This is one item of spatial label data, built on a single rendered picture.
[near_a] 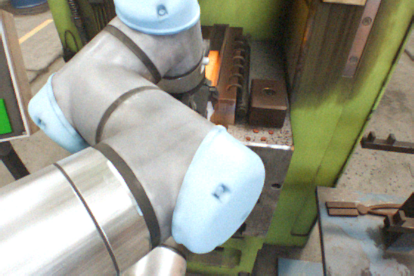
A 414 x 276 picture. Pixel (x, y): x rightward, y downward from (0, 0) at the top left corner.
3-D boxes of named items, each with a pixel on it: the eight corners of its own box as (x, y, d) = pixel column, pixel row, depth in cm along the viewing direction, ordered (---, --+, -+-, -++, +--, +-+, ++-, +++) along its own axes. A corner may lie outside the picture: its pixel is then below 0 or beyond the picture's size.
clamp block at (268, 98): (282, 129, 68) (287, 108, 63) (248, 126, 69) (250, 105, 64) (280, 100, 77) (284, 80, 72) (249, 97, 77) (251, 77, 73)
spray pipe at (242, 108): (246, 118, 67) (248, 108, 65) (235, 116, 67) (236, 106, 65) (250, 51, 93) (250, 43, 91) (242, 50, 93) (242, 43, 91)
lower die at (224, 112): (233, 124, 69) (236, 97, 63) (155, 117, 71) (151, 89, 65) (241, 47, 100) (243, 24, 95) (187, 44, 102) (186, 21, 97)
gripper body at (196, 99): (164, 129, 48) (145, 101, 37) (172, 85, 51) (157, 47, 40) (208, 134, 47) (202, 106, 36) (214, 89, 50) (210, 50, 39)
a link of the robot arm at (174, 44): (85, -4, 24) (151, -59, 26) (126, 61, 34) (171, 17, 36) (145, 39, 22) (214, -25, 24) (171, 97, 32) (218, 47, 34)
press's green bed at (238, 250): (250, 283, 124) (265, 237, 93) (170, 271, 128) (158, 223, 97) (253, 186, 165) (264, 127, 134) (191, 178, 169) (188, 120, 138)
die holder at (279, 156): (266, 238, 92) (295, 148, 63) (157, 223, 96) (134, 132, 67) (265, 127, 134) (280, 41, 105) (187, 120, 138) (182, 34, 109)
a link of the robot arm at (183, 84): (150, 27, 36) (212, 29, 35) (158, 47, 40) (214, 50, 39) (137, 78, 33) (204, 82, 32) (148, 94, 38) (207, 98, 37)
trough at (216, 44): (214, 100, 65) (214, 95, 64) (191, 98, 65) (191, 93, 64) (228, 28, 96) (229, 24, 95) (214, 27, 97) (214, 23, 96)
